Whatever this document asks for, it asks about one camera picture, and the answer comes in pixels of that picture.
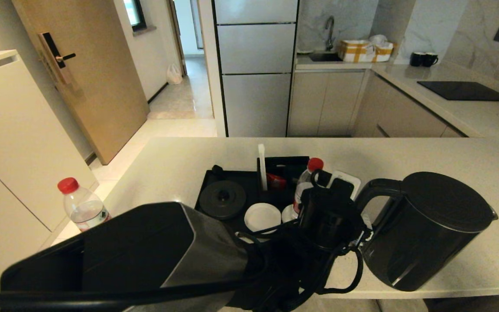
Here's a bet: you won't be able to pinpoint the dark framed window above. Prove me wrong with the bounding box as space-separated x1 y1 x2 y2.
123 0 147 33

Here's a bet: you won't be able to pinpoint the red-capped plastic water bottle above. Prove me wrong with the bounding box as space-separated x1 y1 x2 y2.
293 158 324 215
58 177 112 233

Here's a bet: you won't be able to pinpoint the black door lock handle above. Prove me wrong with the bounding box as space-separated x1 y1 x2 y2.
38 32 77 86

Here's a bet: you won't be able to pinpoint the white cabinet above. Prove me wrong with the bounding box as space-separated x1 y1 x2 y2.
0 50 98 295

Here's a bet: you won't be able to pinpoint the cardboard box with yellow tape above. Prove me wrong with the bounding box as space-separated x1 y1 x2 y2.
339 40 394 64

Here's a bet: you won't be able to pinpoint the white stick sachet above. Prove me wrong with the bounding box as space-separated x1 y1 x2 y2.
258 144 268 191

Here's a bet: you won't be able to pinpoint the beige kitchen base cabinets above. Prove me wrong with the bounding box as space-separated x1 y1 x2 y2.
287 69 471 139

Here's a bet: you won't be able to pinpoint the black round kettle base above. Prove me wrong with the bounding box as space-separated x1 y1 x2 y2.
199 180 246 220

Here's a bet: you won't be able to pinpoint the white tied plastic bag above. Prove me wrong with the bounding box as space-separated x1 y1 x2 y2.
166 63 183 85

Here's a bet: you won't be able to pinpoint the black serving tray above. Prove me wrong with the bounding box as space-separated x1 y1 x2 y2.
193 169 311 243

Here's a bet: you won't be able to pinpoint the black electric kettle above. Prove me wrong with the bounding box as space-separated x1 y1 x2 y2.
356 172 498 292

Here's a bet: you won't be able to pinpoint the white paper coaster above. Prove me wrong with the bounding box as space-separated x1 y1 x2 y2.
244 203 282 235
282 205 301 224

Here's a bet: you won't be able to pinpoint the black condiment holder box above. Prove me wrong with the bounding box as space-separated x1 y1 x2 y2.
257 156 311 204

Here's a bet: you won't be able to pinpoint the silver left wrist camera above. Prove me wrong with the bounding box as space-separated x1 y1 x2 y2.
327 170 362 201

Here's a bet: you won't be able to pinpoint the chrome kitchen faucet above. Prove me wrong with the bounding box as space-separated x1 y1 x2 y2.
325 16 336 52

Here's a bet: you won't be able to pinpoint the black induction cooktop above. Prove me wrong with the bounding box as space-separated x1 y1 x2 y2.
417 81 499 102

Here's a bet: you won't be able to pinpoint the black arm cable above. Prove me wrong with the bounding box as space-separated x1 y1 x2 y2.
0 169 365 312

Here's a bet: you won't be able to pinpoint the silver refrigerator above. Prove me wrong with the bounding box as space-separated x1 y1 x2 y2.
213 0 300 138

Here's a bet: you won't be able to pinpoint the steel kitchen sink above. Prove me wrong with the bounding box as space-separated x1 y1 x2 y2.
309 52 343 63

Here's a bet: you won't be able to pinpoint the light wooden door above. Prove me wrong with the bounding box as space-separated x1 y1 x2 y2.
11 0 149 166

